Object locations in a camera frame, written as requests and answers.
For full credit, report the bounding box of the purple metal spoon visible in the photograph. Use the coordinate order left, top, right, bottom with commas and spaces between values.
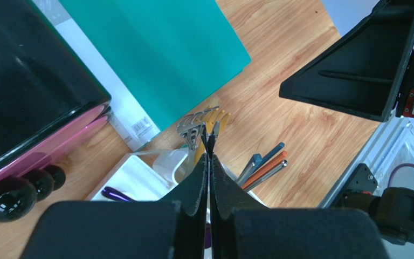
100, 186, 135, 202

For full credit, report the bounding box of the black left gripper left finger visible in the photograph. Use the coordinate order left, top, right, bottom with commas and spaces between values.
20, 153, 210, 259

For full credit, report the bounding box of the orange chopstick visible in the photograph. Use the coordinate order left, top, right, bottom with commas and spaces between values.
242, 151, 288, 189

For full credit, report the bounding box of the blue chopstick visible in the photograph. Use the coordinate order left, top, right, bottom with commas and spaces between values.
252, 142, 285, 173
236, 154, 263, 186

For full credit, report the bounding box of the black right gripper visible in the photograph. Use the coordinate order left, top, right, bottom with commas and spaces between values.
279, 1, 414, 122

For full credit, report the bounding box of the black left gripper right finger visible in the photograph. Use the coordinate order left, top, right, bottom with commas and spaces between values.
210, 154, 390, 259

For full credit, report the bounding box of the black and pink drawer box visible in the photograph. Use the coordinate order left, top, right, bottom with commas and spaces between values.
0, 1, 111, 222

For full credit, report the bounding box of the teal cutting mat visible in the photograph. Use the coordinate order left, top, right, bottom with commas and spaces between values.
27, 0, 252, 152

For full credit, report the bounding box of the small silver fork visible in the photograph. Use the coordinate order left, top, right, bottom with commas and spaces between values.
201, 121, 220, 160

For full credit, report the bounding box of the large silver fork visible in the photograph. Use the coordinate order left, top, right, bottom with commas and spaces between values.
176, 106, 220, 179

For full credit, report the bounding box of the white perforated utensil caddy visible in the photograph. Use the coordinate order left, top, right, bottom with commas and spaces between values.
85, 149, 268, 207

